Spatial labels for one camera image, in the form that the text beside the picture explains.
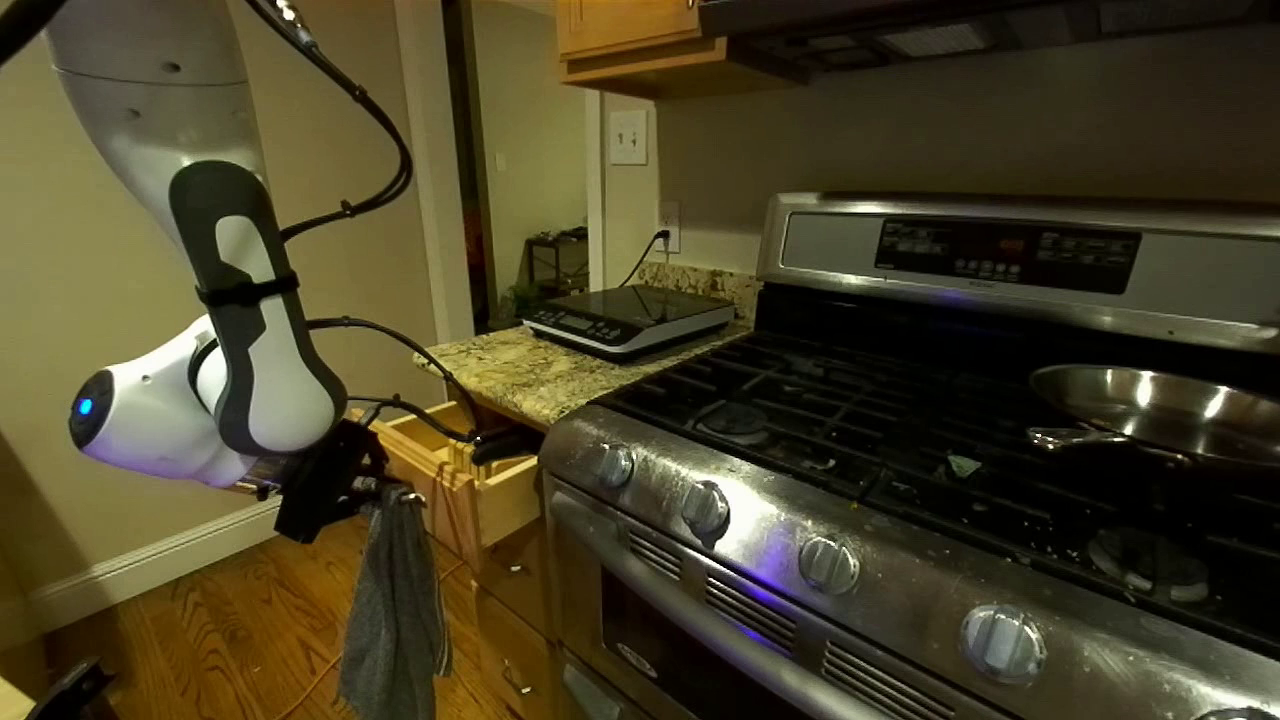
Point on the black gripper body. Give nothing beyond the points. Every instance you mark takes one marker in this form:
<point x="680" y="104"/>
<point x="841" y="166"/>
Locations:
<point x="328" y="481"/>

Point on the stainless steel frying pan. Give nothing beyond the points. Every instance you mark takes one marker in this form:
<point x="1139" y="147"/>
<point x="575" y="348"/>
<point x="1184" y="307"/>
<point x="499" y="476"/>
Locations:
<point x="1174" y="417"/>

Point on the black range hood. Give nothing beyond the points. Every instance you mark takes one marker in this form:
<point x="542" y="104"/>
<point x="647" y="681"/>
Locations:
<point x="813" y="38"/>

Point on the stainless steel gas stove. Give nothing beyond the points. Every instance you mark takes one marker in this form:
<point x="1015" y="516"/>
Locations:
<point x="841" y="515"/>

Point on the white wall light switch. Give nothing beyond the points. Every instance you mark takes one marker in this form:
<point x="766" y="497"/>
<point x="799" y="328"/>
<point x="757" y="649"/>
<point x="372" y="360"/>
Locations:
<point x="626" y="139"/>

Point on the granite countertop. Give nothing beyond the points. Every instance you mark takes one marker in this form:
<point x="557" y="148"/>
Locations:
<point x="536" y="381"/>

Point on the grey striped towel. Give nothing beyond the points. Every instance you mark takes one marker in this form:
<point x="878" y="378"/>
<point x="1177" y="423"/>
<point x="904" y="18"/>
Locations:
<point x="397" y="638"/>

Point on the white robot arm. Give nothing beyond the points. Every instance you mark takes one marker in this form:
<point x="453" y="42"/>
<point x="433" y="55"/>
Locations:
<point x="240" y="393"/>

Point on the upper wooden cabinet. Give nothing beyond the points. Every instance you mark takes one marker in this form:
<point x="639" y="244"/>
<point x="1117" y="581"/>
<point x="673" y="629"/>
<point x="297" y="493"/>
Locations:
<point x="654" y="48"/>

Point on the black induction cooktop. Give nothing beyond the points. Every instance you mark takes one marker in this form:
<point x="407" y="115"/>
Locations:
<point x="628" y="322"/>

